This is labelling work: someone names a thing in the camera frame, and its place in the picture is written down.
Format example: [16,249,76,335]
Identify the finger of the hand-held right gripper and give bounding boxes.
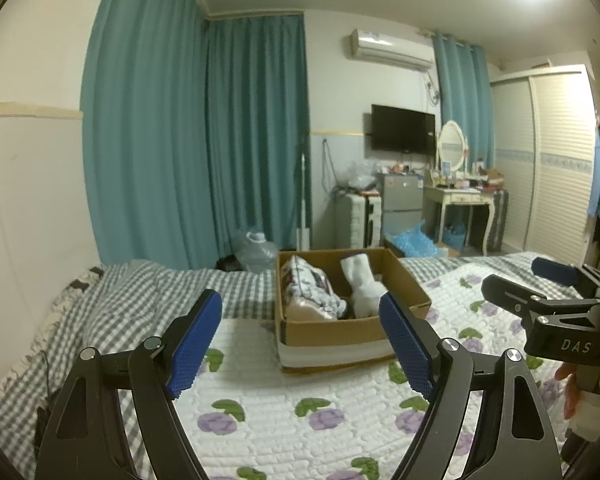
[531,256,581,286]
[481,273,548,318]

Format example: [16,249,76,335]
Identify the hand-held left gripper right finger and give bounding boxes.
[378,291,563,480]

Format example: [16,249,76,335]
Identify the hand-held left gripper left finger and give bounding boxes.
[34,288,223,480]

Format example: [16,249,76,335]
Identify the white towel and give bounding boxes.
[340,252,388,318]

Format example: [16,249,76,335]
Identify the cardboard box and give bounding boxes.
[274,247,433,373]

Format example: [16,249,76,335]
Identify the floral tissue pack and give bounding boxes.
[280,255,351,321]

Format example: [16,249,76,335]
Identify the person's right hand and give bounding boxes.
[554,360,600,421]

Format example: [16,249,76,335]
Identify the dark striped case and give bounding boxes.
[490,190,510,253]

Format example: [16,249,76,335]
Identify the blue basket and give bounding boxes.
[442,222,467,251]

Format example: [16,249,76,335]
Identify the blue plastic bag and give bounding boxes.
[385,220,448,258]

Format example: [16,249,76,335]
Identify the white floral quilt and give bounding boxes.
[120,252,596,480]

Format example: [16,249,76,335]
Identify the white wardrobe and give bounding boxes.
[490,64,598,266]

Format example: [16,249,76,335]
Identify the white dressing table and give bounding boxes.
[422,182,496,256]

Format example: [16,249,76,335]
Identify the clear plastic water jug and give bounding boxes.
[235,227,281,273]

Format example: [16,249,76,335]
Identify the white suitcase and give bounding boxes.
[336,192,383,250]

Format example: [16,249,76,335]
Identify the small grey fridge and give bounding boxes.
[376,172,426,248]

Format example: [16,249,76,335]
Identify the oval white mirror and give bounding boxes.
[437,121,468,173]

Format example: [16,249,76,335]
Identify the clear plastic bags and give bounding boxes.
[347,160,381,193]

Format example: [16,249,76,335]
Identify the white mop pole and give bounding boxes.
[295,142,312,251]

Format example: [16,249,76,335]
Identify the teal curtain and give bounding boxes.
[205,14,311,271]
[81,0,211,271]
[431,32,496,171]

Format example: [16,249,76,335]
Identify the white air conditioner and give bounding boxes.
[344,29,436,72]

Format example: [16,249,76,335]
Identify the black cable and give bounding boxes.
[32,352,56,456]

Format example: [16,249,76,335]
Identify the black wall cord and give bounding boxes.
[321,139,335,193]

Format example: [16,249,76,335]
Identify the black wall television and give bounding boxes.
[370,104,437,156]

